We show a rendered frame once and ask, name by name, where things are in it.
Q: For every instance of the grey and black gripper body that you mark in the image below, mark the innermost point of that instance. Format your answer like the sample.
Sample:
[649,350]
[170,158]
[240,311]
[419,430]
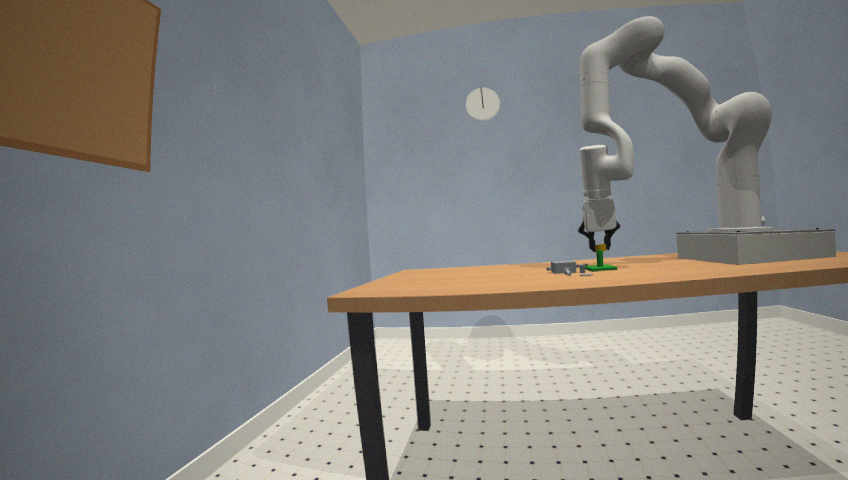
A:
[599,214]

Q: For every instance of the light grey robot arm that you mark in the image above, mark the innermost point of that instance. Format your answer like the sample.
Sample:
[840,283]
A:
[746,117]

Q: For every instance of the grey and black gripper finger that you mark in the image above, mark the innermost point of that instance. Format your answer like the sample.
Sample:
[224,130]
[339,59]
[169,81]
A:
[608,235]
[591,236]

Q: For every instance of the green flat plate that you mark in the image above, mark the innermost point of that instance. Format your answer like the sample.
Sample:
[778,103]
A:
[600,266]

